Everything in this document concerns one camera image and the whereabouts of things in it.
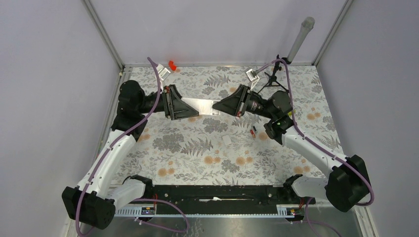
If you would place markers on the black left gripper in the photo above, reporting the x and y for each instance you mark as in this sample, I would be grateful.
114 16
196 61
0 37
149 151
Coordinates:
175 107

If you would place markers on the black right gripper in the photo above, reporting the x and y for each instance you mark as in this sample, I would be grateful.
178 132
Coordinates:
234 104

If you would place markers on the white battery cover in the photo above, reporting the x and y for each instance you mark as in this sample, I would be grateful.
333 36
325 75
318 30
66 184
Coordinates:
226 140

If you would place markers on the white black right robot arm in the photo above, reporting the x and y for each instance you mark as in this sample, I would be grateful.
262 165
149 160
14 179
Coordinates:
346 182

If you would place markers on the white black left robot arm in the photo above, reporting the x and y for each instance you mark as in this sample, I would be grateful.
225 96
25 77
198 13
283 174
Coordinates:
89 202

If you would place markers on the small red plastic block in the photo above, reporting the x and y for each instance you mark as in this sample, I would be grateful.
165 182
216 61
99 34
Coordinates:
172 65

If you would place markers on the black mini tripod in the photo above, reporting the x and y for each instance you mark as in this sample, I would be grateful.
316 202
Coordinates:
272 78

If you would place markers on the floral patterned table mat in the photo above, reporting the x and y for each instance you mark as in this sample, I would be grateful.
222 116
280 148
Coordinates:
191 151

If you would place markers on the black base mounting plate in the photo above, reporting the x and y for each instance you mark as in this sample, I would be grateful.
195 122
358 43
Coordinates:
182 195

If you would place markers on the grey metal pole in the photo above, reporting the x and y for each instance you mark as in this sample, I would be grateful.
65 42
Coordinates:
306 27

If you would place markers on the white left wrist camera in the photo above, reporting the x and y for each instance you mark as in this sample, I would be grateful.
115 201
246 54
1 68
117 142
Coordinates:
163 72

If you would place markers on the white slotted cable duct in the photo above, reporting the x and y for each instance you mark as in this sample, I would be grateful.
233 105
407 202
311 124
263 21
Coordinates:
210 210

